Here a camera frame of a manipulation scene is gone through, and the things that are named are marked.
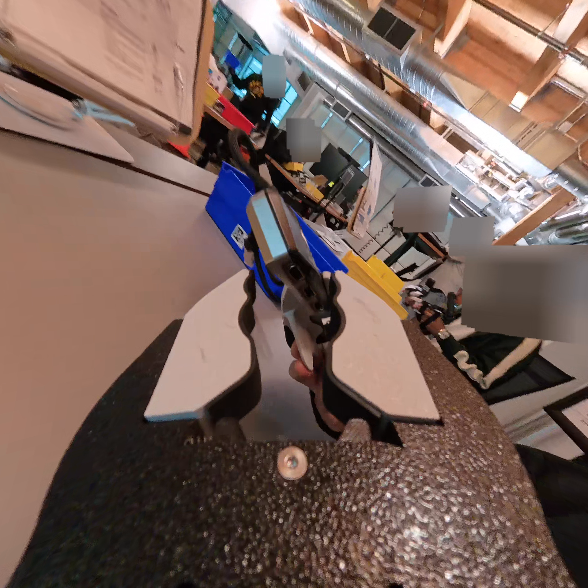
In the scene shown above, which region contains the ceiling vent grille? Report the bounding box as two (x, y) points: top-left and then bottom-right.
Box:
(364, 6), (422, 55)

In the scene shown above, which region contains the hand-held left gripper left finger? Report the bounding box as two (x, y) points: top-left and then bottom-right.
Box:
(144, 269), (263, 441)

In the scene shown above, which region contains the clear round dish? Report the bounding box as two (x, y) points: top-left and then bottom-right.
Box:
(0, 76), (85, 129)

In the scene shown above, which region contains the yellow storage bin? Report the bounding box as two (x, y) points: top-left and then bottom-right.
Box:
(341, 250), (410, 321)

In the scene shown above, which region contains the red storage bin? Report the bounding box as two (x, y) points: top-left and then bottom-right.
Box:
(216, 94), (255, 135)

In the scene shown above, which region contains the silver ventilation duct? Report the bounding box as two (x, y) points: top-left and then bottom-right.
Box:
(278, 18), (588, 203)
(294, 0), (469, 111)

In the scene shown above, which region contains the person's right hand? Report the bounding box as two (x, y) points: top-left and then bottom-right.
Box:
(288, 359), (346, 438)

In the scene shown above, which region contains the white flat board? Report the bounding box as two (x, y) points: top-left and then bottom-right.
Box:
(0, 71), (135, 164)

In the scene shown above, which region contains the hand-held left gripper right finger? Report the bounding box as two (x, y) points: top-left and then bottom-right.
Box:
(320, 272), (443, 428)

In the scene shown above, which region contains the black computer monitor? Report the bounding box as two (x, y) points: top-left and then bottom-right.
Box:
(320, 146), (360, 180)

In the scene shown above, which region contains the cardboard box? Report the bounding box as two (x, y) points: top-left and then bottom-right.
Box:
(0, 0), (216, 145)

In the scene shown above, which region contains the blue storage bin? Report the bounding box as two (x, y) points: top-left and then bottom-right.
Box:
(205, 161), (349, 304)

